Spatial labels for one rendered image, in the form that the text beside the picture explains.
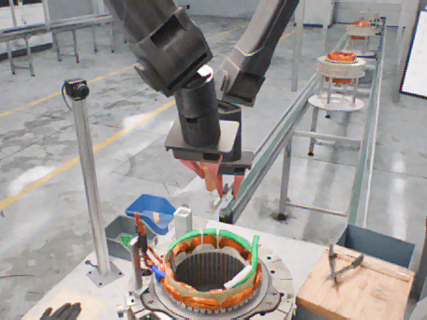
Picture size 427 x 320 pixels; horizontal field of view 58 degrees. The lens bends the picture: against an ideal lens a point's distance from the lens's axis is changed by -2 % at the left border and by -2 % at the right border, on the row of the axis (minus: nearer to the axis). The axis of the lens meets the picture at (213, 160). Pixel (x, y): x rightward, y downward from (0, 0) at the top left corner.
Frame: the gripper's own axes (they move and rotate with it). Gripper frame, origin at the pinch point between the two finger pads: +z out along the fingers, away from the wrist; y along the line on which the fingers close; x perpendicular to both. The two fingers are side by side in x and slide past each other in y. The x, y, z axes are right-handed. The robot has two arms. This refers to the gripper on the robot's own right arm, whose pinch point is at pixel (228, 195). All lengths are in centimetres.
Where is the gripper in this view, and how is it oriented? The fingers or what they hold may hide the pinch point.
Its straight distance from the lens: 86.2
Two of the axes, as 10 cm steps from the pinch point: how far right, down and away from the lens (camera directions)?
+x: -1.8, 4.2, -8.9
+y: -9.8, -0.5, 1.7
